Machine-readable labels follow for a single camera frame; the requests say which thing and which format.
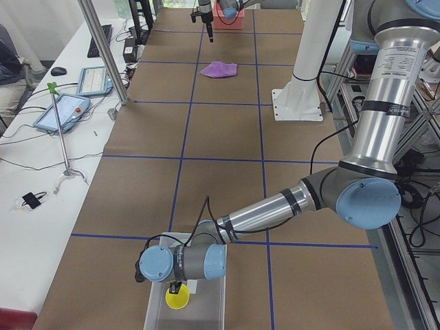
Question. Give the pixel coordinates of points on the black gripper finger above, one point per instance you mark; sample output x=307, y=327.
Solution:
x=174, y=287
x=209, y=30

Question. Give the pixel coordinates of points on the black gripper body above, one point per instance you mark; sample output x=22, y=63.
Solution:
x=206, y=18

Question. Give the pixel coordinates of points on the yellow plastic cup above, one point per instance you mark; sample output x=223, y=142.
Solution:
x=180, y=300

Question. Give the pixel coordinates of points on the purple cloth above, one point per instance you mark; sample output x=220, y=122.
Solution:
x=218, y=69

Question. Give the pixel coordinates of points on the translucent plastic box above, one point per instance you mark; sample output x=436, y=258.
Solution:
x=198, y=302

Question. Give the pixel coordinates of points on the black box on desk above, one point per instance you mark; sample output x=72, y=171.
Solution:
x=130, y=50

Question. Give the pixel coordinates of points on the pink plastic tray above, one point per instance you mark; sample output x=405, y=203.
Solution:
x=228, y=19

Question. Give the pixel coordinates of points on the upper teach pendant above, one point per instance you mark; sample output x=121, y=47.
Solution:
x=94, y=81

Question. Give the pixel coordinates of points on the teach pendant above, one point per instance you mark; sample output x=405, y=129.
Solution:
x=94, y=81
x=71, y=108

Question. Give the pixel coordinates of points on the black computer mouse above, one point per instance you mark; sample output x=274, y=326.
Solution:
x=58, y=71

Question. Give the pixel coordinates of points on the lower teach pendant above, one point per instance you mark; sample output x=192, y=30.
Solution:
x=71, y=108

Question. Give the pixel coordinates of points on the small black device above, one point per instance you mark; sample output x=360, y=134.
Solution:
x=33, y=200

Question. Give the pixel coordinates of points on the aluminium frame post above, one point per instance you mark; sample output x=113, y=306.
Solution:
x=93, y=23

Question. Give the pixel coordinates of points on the white pedestal column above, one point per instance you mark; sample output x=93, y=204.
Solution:
x=299, y=99

